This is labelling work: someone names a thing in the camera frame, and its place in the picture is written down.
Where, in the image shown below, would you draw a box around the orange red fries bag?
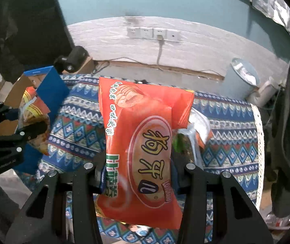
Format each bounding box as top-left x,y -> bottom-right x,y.
18,86 -> 50,155

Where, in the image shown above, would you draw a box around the red chip bag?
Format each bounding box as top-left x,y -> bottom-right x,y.
96,77 -> 194,229

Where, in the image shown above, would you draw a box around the blue cardboard box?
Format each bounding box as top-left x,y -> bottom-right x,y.
0,66 -> 69,174

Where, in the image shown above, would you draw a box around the small cardboard box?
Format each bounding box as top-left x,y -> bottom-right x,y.
73,57 -> 95,74

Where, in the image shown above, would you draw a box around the green peanut snack bag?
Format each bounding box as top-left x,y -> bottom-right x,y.
173,125 -> 203,170

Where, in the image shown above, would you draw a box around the black hanging garment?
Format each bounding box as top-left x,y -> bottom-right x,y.
0,0 -> 72,83

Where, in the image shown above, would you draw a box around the blue patterned tablecloth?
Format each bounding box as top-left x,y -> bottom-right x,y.
20,74 -> 265,244

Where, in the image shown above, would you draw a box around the orange chip bag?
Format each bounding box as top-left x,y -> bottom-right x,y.
188,107 -> 213,149

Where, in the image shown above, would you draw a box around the white appliance by bin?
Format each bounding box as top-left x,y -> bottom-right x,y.
246,77 -> 279,107

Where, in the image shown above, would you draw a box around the light blue waste bin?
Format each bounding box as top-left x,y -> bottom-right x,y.
219,58 -> 260,100

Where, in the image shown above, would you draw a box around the white wall sockets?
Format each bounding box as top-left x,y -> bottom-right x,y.
127,27 -> 181,42

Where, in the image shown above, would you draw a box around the grey plug and cable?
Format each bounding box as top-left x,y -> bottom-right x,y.
94,35 -> 224,80

